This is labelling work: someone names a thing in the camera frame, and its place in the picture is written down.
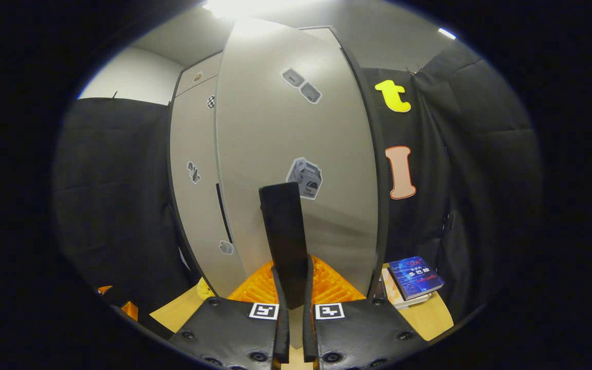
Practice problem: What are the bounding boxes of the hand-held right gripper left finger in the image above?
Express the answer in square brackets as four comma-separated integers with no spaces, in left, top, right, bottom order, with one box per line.
[168,265,290,370]

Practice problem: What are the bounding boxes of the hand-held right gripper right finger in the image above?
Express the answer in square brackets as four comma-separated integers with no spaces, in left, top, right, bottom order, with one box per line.
[302,255,428,370]

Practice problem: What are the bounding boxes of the black door handle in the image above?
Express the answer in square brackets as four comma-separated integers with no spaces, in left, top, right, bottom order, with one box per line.
[259,182,311,309]

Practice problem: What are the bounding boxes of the grey cabinet door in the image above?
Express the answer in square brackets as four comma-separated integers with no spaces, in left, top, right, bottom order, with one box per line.
[169,76,248,299]
[215,18,379,299]

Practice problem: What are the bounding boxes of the grey double-door shoe cabinet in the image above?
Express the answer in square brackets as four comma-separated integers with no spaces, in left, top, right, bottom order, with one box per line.
[168,25,393,301]

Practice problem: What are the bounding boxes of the blue book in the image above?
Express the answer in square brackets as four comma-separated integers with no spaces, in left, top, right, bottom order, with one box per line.
[388,256,445,301]

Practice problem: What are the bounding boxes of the black backdrop cloth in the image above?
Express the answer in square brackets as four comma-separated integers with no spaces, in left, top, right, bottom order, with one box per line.
[52,41,543,329]

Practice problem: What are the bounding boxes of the large ceiling light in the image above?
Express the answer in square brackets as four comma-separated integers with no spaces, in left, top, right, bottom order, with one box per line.
[203,0,297,19]

